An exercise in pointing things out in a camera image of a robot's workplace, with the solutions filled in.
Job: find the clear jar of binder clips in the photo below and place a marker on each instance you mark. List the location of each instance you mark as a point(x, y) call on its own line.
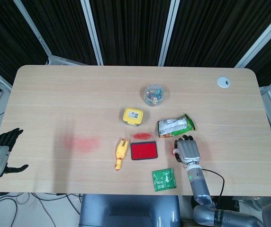
point(155, 95)

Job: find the green tea sachet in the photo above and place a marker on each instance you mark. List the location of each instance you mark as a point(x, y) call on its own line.
point(164, 179)

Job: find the blue-grey robot torso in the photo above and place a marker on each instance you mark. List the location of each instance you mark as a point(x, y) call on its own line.
point(126, 210)

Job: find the white stamp with red base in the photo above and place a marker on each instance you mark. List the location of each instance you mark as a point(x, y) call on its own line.
point(173, 151)

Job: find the yellow rubber chicken toy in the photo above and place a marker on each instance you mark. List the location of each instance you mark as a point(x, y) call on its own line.
point(121, 151)

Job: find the green snack bag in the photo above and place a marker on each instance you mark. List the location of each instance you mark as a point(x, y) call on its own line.
point(173, 126)

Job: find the right black-silver robot hand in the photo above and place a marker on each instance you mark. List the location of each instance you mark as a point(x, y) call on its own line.
point(188, 149)

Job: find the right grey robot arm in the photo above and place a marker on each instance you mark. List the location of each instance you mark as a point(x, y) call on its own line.
point(199, 186)

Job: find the white partition post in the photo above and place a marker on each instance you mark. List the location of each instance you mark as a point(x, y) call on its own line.
point(261, 40)
point(32, 26)
point(93, 33)
point(168, 33)

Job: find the green tub with yellow lid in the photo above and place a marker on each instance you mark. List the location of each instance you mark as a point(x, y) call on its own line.
point(132, 116)

